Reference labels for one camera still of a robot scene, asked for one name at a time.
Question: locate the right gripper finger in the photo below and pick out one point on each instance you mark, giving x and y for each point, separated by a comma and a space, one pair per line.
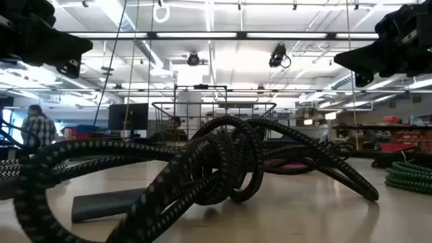
364, 59
364, 78

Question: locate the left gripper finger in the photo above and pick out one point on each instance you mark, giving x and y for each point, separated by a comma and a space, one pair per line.
69, 69
64, 47

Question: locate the red box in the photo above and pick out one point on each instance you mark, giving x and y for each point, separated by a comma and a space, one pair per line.
391, 119

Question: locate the dark storage shelf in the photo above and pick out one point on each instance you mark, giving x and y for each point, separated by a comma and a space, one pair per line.
381, 127

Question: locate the thin black crossbar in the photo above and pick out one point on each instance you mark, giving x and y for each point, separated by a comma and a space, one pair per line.
303, 90

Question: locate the blue crate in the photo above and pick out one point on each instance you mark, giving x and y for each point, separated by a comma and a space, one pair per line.
87, 128

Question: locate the red crate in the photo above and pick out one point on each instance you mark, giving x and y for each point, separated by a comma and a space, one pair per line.
76, 135

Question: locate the person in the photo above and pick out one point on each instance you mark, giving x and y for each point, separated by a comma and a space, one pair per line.
175, 123
38, 130

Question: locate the black background monitor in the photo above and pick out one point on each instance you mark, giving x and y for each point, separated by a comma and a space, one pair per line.
128, 118

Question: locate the red storage bin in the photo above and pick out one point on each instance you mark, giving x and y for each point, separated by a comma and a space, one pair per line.
398, 147

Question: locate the overhead LED light bar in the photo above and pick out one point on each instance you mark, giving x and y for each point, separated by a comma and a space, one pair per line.
195, 34

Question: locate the black aluminium table frame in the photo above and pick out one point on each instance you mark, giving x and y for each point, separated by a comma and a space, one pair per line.
427, 157

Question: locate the round black ceiling camera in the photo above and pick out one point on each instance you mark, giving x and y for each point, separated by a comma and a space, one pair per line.
193, 59

